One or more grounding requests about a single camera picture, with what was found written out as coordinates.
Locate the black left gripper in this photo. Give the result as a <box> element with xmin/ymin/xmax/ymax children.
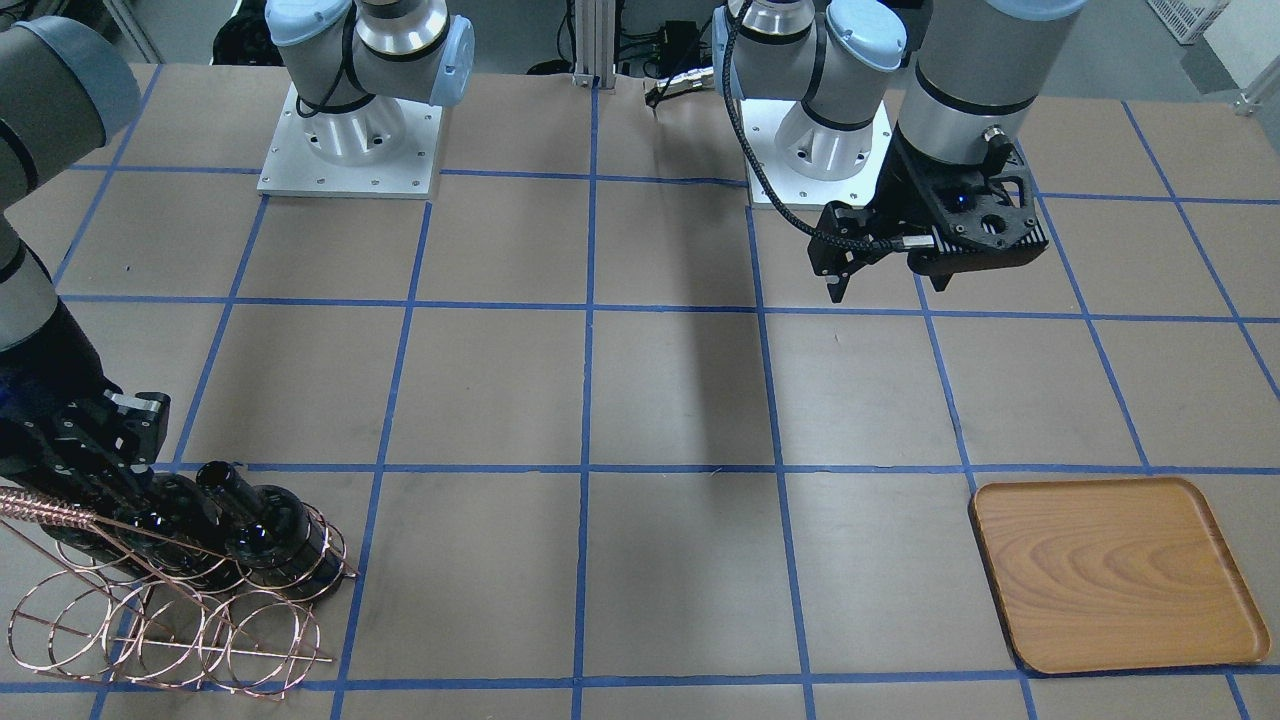
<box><xmin>808</xmin><ymin>126</ymin><xmax>1050</xmax><ymax>304</ymax></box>

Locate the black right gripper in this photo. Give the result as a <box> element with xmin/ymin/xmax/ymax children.
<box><xmin>1</xmin><ymin>304</ymin><xmax>172</xmax><ymax>501</ymax></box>

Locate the dark wine bottle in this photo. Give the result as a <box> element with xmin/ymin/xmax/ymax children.
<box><xmin>195</xmin><ymin>461</ymin><xmax>343</xmax><ymax>601</ymax></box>
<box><xmin>118</xmin><ymin>473</ymin><xmax>243</xmax><ymax>593</ymax></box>
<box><xmin>42</xmin><ymin>493</ymin><xmax>154</xmax><ymax>580</ymax></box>

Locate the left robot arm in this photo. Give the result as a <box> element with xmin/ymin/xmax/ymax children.
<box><xmin>710</xmin><ymin>1</ymin><xmax>1085</xmax><ymax>302</ymax></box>

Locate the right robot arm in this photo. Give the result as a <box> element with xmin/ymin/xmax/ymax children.
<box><xmin>1</xmin><ymin>1</ymin><xmax>475</xmax><ymax>509</ymax></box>

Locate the wooden tray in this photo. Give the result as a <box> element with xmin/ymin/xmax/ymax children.
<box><xmin>970</xmin><ymin>477</ymin><xmax>1274</xmax><ymax>675</ymax></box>

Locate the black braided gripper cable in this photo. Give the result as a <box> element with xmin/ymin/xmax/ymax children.
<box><xmin>722</xmin><ymin>0</ymin><xmax>941</xmax><ymax>249</ymax></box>

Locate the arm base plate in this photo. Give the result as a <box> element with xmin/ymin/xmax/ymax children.
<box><xmin>739</xmin><ymin>99</ymin><xmax>892</xmax><ymax>211</ymax></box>
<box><xmin>257</xmin><ymin>87</ymin><xmax>445</xmax><ymax>201</ymax></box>

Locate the copper wire bottle basket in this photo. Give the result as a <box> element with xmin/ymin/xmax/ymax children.
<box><xmin>3</xmin><ymin>542</ymin><xmax>333</xmax><ymax>702</ymax></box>

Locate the aluminium frame post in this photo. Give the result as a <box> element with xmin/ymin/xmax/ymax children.
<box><xmin>570</xmin><ymin>0</ymin><xmax>623</xmax><ymax>92</ymax></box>

